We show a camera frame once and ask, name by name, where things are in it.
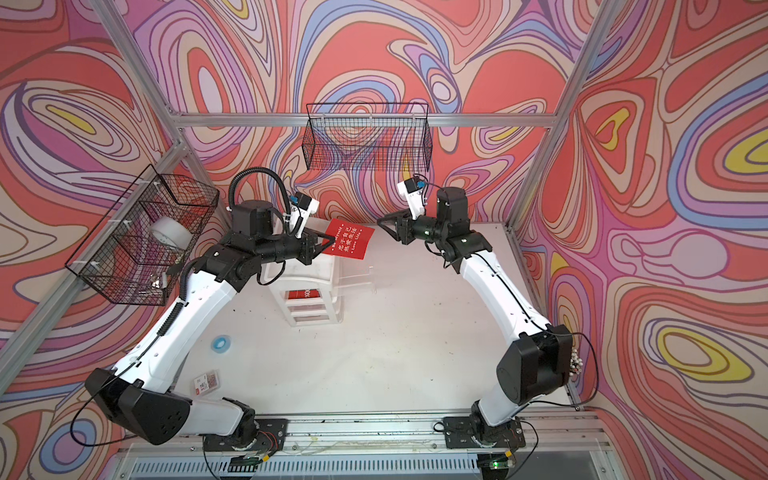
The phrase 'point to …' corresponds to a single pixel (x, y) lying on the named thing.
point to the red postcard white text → (351, 240)
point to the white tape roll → (171, 232)
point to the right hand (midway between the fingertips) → (382, 227)
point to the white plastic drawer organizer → (327, 309)
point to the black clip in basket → (174, 270)
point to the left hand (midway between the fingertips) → (336, 239)
